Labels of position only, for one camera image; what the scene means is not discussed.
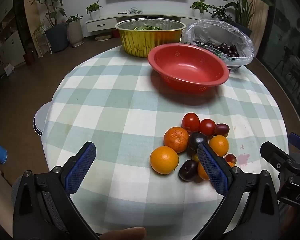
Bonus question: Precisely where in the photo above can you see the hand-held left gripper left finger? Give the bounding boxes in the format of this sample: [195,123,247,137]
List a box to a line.
[12,141,100,240]

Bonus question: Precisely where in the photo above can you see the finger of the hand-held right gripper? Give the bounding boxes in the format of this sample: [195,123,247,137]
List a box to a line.
[259,141,300,178]
[288,132,300,153]

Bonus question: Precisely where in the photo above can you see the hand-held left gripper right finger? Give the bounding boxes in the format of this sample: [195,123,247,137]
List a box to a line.
[196,143,280,240]

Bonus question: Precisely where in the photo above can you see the dark purple plum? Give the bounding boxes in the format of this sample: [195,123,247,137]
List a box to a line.
[178,159,199,182]

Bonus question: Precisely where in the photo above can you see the cherry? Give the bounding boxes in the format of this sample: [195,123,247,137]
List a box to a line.
[186,131,208,157]

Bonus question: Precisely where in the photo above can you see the reddish plum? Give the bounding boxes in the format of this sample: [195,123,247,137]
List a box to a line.
[214,123,230,137]

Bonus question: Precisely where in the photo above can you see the red tomato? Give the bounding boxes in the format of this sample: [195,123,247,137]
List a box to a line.
[199,119,216,137]
[182,113,200,132]

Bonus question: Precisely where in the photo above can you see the bumpy mandarin orange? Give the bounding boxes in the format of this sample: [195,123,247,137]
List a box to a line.
[164,127,190,153]

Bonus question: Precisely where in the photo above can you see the large smooth orange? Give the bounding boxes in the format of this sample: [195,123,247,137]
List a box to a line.
[150,146,179,175]

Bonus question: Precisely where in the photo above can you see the red plastic bowl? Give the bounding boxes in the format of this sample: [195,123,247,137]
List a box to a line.
[147,43,230,93]

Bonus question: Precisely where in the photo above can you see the person's left hand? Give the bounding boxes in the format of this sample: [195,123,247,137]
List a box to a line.
[100,227,147,240]

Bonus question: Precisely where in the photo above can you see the white round stool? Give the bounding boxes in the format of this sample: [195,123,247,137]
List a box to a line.
[33,102,53,137]

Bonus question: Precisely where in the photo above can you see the checkered tablecloth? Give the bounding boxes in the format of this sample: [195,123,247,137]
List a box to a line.
[41,44,290,235]

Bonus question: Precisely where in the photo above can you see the dark glass sliding door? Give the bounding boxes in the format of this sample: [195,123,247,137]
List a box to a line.
[255,0,300,130]

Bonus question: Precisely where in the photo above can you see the pile of dark cherries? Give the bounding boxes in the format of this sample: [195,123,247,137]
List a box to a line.
[190,40,240,58]

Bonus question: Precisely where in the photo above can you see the plant in tall white pot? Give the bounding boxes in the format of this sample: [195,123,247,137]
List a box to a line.
[65,15,84,48]

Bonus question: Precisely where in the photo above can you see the thin plant on metal rack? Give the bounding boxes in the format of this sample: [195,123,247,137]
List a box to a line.
[32,20,52,58]

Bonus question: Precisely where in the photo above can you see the clear plastic bag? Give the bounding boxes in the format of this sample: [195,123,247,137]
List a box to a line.
[181,19,255,67]

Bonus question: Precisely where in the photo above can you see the gold foil tray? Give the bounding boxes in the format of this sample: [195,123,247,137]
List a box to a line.
[114,18,187,58]

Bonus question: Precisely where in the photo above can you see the tall plant in blue pot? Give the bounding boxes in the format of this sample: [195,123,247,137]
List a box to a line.
[27,0,68,53]

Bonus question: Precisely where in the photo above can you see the large broad-leaf plant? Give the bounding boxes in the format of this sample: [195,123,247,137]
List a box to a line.
[214,0,274,37]

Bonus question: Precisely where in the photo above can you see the dark leafy potted plant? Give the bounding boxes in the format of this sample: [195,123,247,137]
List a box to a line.
[210,5,233,24]

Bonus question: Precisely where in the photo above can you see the leafy greens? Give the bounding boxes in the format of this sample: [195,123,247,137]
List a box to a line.
[134,25,163,31]

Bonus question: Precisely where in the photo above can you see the small plant in white pot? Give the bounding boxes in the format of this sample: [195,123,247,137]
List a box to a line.
[86,1,103,20]

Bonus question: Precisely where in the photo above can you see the bushy plant in white pot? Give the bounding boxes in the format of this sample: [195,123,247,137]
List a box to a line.
[190,0,212,18]

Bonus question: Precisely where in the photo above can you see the bundle of cables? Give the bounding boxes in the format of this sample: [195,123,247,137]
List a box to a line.
[119,7,143,15]

